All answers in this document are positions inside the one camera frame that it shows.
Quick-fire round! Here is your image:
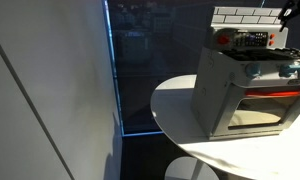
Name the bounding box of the red oven door handle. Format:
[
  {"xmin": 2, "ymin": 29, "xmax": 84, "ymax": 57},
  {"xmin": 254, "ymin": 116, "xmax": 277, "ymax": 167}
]
[{"xmin": 244, "ymin": 87, "xmax": 300, "ymax": 99}]

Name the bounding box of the grey toy stove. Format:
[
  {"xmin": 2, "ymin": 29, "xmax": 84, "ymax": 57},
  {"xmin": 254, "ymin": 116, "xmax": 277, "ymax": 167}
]
[{"xmin": 190, "ymin": 6, "xmax": 300, "ymax": 141}]

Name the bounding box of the white round table base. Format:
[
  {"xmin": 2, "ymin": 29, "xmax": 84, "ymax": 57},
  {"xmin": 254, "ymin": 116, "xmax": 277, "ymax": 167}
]
[{"xmin": 164, "ymin": 156, "xmax": 221, "ymax": 180}]

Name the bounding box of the blue lit partition edge strip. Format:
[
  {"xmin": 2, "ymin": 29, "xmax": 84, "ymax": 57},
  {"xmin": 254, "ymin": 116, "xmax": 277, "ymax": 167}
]
[{"xmin": 102, "ymin": 0, "xmax": 165, "ymax": 137}]

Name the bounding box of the black stove burner grate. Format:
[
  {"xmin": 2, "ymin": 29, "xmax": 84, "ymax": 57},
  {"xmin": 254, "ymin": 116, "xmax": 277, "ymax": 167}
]
[{"xmin": 221, "ymin": 47, "xmax": 300, "ymax": 62}]

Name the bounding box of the grey toy oven door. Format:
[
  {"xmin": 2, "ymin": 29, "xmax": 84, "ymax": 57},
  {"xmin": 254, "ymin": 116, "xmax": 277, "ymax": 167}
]
[{"xmin": 211, "ymin": 82, "xmax": 300, "ymax": 138}]

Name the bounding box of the black stove control panel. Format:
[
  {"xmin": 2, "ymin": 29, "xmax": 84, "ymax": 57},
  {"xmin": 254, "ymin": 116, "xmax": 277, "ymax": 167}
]
[{"xmin": 233, "ymin": 31, "xmax": 269, "ymax": 48}]

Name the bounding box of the red round stove knob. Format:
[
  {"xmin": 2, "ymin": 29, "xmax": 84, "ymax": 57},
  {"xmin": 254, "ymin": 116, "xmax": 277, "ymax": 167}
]
[{"xmin": 217, "ymin": 34, "xmax": 231, "ymax": 46}]

